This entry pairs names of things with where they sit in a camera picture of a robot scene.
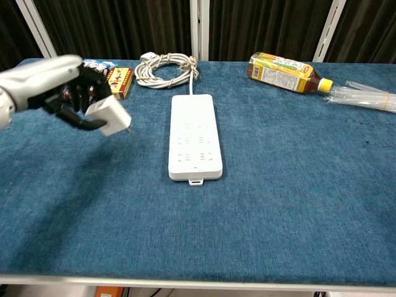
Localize tea bottle with yellow cap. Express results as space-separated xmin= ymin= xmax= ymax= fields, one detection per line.
xmin=246 ymin=51 xmax=334 ymax=96

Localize white power adapter plug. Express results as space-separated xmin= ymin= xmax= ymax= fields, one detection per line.
xmin=84 ymin=93 xmax=133 ymax=137

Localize white frame post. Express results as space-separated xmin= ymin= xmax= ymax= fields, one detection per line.
xmin=189 ymin=0 xmax=211 ymax=61
xmin=312 ymin=0 xmax=347 ymax=62
xmin=14 ymin=0 xmax=59 ymax=59

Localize white cable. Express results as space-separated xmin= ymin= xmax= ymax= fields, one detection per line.
xmin=134 ymin=51 xmax=200 ymax=97

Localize brown snack packet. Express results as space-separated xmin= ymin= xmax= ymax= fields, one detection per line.
xmin=60 ymin=58 xmax=117 ymax=105

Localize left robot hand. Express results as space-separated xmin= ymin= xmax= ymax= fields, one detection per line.
xmin=0 ymin=54 xmax=114 ymax=131

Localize white power strip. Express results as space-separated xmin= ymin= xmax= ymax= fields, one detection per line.
xmin=168 ymin=93 xmax=225 ymax=187

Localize bundle of clear straws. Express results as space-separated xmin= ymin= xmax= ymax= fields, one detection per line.
xmin=322 ymin=80 xmax=396 ymax=114

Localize black curtain panel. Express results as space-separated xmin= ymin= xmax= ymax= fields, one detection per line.
xmin=324 ymin=0 xmax=396 ymax=65
xmin=0 ymin=0 xmax=45 ymax=72
xmin=33 ymin=0 xmax=193 ymax=61
xmin=209 ymin=0 xmax=337 ymax=62

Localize blue table mat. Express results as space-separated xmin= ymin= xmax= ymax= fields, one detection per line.
xmin=0 ymin=58 xmax=396 ymax=287

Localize orange box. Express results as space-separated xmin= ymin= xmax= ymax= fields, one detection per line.
xmin=95 ymin=286 xmax=125 ymax=297

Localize red and yellow box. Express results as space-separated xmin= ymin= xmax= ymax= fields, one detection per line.
xmin=106 ymin=66 xmax=136 ymax=101

